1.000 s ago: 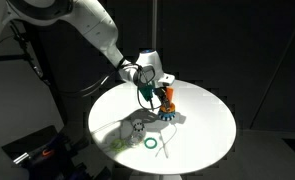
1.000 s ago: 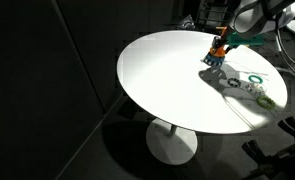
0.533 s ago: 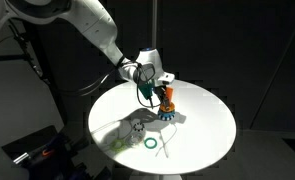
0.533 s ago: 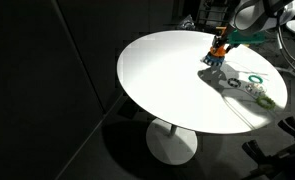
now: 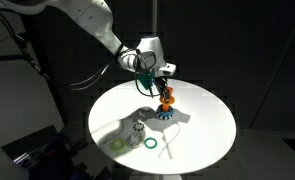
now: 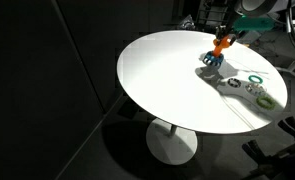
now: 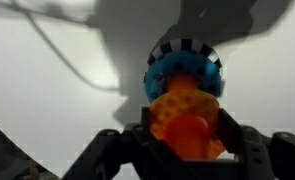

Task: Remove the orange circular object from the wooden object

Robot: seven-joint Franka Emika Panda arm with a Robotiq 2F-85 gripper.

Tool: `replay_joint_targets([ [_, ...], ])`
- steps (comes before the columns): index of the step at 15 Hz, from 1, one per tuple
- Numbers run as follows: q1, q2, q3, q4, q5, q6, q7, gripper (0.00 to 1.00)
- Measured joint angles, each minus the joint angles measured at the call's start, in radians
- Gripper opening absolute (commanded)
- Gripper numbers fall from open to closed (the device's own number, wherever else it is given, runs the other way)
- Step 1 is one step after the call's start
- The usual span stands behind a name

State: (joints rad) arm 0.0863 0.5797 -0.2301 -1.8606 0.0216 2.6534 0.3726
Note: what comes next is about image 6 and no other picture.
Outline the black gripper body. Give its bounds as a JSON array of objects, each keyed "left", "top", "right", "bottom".
[{"left": 216, "top": 20, "right": 245, "bottom": 39}]

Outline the clear ring with beads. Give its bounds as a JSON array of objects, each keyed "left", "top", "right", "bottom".
[{"left": 244, "top": 82, "right": 268, "bottom": 97}]

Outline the yellow-green ring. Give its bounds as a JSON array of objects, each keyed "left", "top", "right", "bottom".
[{"left": 255, "top": 96, "right": 277, "bottom": 111}]

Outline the white round table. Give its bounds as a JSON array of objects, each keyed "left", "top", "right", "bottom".
[{"left": 117, "top": 30, "right": 288, "bottom": 165}]

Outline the blue ring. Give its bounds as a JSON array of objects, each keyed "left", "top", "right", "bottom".
[{"left": 205, "top": 50, "right": 225, "bottom": 65}]

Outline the orange ring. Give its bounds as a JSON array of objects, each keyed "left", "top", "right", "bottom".
[{"left": 213, "top": 37, "right": 232, "bottom": 50}]

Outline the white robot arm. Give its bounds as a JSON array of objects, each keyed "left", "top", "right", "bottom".
[{"left": 216, "top": 0, "right": 295, "bottom": 44}]

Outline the dark green ring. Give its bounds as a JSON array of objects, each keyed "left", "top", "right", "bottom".
[{"left": 247, "top": 74, "right": 264, "bottom": 85}]

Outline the orange peg stand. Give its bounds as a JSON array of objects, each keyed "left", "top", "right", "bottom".
[{"left": 213, "top": 36, "right": 230, "bottom": 57}]

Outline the small black dotted ring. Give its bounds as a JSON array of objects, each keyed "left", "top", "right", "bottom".
[{"left": 227, "top": 77, "right": 242, "bottom": 89}]

